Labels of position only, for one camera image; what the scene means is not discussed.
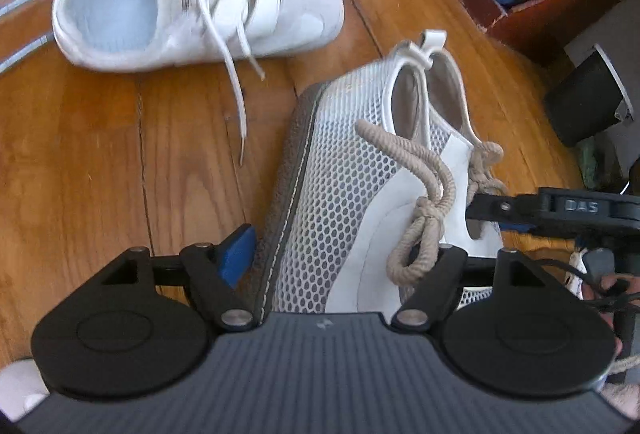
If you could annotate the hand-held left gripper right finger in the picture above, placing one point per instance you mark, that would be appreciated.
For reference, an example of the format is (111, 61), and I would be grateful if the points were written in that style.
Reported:
(445, 274)

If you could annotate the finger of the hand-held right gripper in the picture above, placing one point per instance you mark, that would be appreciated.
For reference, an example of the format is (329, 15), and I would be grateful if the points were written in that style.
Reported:
(500, 205)
(515, 226)

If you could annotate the dark green object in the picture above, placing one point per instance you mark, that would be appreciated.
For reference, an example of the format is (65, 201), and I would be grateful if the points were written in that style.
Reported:
(595, 159)

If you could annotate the black bin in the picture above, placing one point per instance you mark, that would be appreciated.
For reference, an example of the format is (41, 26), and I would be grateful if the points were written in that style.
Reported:
(585, 99)

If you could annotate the person's right hand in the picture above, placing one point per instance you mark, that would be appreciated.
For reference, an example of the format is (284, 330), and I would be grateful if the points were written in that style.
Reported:
(612, 286)

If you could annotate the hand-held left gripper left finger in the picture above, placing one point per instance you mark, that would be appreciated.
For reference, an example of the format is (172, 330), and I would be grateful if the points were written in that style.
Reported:
(237, 254)

